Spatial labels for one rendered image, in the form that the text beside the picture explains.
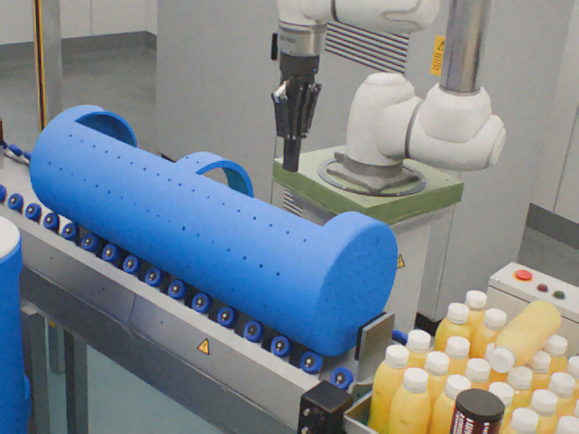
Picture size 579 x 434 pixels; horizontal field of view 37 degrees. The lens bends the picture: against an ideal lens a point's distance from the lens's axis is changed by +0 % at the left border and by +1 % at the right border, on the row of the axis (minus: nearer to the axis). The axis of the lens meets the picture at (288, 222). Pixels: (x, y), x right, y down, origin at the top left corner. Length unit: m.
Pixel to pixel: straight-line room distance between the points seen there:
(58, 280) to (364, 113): 0.86
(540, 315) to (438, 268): 1.90
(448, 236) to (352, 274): 1.80
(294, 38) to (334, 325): 0.55
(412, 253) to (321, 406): 0.90
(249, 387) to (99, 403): 1.41
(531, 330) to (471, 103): 0.73
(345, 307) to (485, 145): 0.65
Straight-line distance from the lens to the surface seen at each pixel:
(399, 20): 1.52
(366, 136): 2.21
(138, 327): 2.01
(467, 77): 2.11
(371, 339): 1.69
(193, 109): 4.64
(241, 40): 4.21
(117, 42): 7.36
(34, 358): 2.57
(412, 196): 2.24
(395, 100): 2.19
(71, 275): 2.17
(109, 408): 3.15
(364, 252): 1.66
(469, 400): 1.17
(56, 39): 2.81
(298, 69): 1.62
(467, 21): 2.07
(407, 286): 2.40
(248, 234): 1.68
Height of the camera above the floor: 1.93
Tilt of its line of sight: 26 degrees down
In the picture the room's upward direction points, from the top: 5 degrees clockwise
